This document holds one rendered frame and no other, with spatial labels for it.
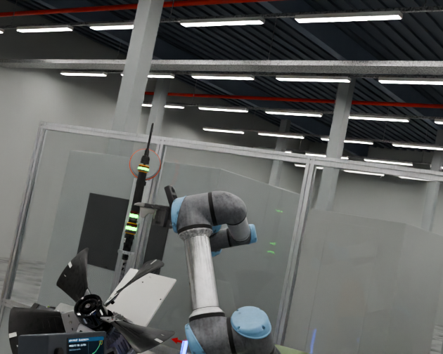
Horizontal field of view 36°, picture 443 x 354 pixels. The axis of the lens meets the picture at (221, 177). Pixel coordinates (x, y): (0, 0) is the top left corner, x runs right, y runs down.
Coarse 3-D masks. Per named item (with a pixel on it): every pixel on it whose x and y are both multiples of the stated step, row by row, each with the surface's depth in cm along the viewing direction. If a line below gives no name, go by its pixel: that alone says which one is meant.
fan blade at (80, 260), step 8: (88, 248) 300; (80, 256) 300; (72, 264) 301; (80, 264) 297; (64, 272) 303; (72, 272) 298; (80, 272) 294; (64, 280) 301; (72, 280) 296; (80, 280) 291; (64, 288) 300; (72, 288) 295; (80, 288) 289; (72, 296) 294; (80, 296) 288
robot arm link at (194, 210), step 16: (208, 192) 229; (176, 208) 226; (192, 208) 225; (208, 208) 225; (176, 224) 226; (192, 224) 223; (208, 224) 226; (192, 240) 223; (208, 240) 226; (192, 256) 222; (208, 256) 222; (192, 272) 220; (208, 272) 220; (192, 288) 219; (208, 288) 218; (192, 304) 219; (208, 304) 216; (192, 320) 215; (208, 320) 212; (224, 320) 214; (192, 336) 211; (208, 336) 210; (224, 336) 210; (192, 352) 212; (208, 352) 211; (224, 352) 211
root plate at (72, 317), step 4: (68, 312) 278; (72, 312) 278; (64, 316) 278; (72, 316) 278; (64, 320) 278; (68, 320) 278; (72, 320) 278; (76, 320) 278; (64, 324) 278; (68, 324) 278; (72, 324) 278; (76, 324) 278; (68, 328) 278; (76, 328) 278
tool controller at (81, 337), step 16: (32, 336) 185; (48, 336) 183; (64, 336) 188; (80, 336) 194; (96, 336) 200; (32, 352) 184; (48, 352) 182; (64, 352) 187; (80, 352) 193; (96, 352) 199
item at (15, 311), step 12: (12, 312) 282; (24, 312) 280; (36, 312) 279; (48, 312) 279; (12, 324) 280; (24, 324) 278; (36, 324) 278; (48, 324) 277; (60, 324) 277; (12, 348) 276
